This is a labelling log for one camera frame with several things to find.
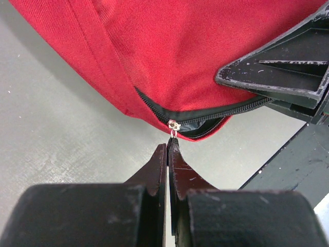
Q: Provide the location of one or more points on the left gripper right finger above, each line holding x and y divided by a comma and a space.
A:
202, 215

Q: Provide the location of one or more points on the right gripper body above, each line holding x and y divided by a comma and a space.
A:
316, 116

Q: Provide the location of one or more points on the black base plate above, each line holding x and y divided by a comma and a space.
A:
300, 165

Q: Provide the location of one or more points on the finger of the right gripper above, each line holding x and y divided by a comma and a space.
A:
292, 68

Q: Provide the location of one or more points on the red student backpack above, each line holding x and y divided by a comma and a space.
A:
157, 60

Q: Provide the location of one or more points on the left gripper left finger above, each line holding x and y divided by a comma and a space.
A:
106, 214

